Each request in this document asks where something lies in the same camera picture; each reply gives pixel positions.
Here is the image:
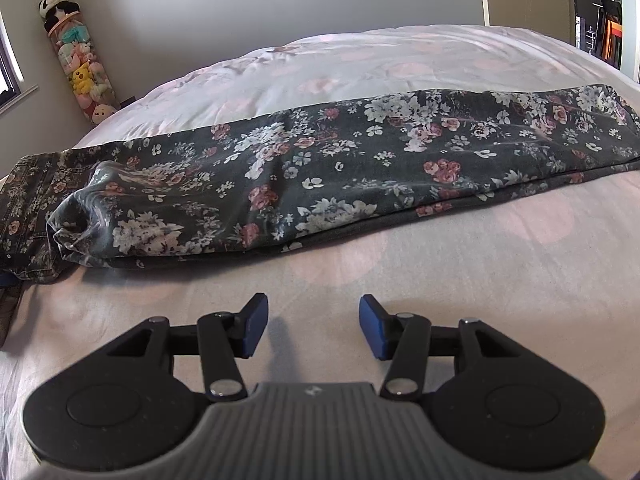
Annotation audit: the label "bed with pink dotted sheet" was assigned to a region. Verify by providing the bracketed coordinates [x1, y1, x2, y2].
[0, 24, 640, 461]

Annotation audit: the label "column of plush toys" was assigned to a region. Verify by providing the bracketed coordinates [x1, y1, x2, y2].
[38, 0, 121, 124]

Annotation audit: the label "dark floral pants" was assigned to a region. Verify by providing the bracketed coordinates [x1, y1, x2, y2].
[0, 82, 640, 286]

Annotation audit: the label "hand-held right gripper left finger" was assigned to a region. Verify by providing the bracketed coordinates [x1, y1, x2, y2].
[101, 292, 269, 402]

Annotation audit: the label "dark cloth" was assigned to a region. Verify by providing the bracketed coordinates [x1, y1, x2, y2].
[0, 272, 25, 349]

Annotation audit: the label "window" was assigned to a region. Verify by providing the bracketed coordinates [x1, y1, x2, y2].
[0, 9, 39, 112]

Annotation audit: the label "orange framed furniture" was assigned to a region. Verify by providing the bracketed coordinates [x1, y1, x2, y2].
[600, 12, 625, 69]

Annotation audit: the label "white door frame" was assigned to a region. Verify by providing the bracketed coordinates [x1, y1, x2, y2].
[618, 0, 640, 84]

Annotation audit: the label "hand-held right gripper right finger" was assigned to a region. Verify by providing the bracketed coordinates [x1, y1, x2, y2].
[358, 293, 524, 402]

